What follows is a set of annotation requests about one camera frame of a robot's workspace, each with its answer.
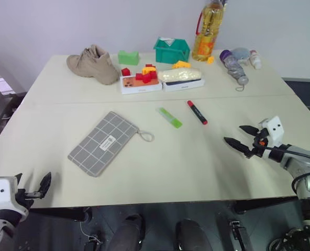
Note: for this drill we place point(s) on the yellow arched plastic block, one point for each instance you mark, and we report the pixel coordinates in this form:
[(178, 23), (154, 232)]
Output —
[(148, 69)]

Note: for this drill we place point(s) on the folded grey purple umbrella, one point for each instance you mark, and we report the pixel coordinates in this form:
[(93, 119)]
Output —
[(234, 66)]

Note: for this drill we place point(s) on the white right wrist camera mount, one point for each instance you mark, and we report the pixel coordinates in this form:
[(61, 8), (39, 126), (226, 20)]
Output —
[(275, 130)]

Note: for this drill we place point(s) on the grey checked pouch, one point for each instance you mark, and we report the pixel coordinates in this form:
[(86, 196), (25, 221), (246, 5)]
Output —
[(102, 142)]

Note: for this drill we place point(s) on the green highlighter pen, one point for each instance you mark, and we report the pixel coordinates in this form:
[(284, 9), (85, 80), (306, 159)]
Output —
[(170, 118)]

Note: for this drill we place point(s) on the large red plastic block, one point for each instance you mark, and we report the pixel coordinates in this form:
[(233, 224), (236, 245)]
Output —
[(145, 77)]

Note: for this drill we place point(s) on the small white plastic bottle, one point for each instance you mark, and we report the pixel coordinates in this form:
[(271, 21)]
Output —
[(255, 60)]

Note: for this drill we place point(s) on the teal plastic storage bin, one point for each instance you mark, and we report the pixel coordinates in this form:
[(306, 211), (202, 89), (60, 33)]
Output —
[(168, 53)]

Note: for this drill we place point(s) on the grey-blue round soft object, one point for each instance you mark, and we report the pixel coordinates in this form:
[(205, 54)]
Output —
[(241, 53)]

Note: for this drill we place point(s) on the white paper in bin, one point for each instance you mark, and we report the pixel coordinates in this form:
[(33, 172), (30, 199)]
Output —
[(167, 39)]

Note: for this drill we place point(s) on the red and black marker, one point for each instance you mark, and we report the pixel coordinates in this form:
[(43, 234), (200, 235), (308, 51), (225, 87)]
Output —
[(197, 113)]

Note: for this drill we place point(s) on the white box with orange phone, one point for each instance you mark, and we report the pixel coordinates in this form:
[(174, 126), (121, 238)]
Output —
[(140, 87)]

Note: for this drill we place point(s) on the tan suede boot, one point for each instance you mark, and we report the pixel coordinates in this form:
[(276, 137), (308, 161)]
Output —
[(97, 66)]

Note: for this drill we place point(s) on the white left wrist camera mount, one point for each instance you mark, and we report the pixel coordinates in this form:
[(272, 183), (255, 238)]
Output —
[(1, 193)]

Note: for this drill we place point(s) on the dark rounded shape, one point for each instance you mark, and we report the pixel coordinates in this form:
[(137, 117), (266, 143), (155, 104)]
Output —
[(128, 232), (193, 235)]

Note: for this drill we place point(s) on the yellow cooking oil bottle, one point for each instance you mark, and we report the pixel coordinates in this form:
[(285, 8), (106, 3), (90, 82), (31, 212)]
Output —
[(206, 39)]

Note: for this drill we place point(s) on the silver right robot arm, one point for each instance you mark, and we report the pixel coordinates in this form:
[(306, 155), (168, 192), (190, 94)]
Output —
[(296, 163)]

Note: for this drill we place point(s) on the black bracket under table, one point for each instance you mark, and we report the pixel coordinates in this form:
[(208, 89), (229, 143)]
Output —
[(240, 235)]

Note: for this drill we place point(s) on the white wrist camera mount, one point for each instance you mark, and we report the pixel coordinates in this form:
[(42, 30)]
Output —
[(1, 193), (275, 130)]

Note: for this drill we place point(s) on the yellow ridged plastic block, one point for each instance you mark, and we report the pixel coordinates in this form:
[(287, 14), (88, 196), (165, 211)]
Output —
[(181, 64)]

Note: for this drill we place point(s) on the small red house-shaped block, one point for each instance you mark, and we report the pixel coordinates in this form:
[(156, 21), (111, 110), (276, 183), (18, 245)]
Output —
[(125, 72)]

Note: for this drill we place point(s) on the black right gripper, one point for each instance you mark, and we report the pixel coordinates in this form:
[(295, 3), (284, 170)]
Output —
[(259, 147)]

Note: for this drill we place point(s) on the small yellow plastic block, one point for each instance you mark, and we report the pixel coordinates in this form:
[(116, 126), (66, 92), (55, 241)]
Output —
[(210, 60)]

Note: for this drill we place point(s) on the white box with blue phone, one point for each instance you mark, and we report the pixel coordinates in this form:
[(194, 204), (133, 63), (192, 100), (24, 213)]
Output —
[(183, 85)]

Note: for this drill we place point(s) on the tiny red plastic block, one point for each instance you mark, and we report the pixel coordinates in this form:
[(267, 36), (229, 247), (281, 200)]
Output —
[(148, 65)]

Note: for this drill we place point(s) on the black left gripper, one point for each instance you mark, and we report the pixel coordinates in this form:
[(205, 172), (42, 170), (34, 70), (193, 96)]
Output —
[(25, 197)]

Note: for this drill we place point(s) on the clear bag of rice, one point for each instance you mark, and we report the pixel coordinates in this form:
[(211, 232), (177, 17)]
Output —
[(179, 74)]

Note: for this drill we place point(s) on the green plastic house-shaped block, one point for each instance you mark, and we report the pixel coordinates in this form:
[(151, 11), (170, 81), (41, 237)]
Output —
[(128, 58)]

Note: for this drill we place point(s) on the black table frame bar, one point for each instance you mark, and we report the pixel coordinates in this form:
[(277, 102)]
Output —
[(265, 205)]

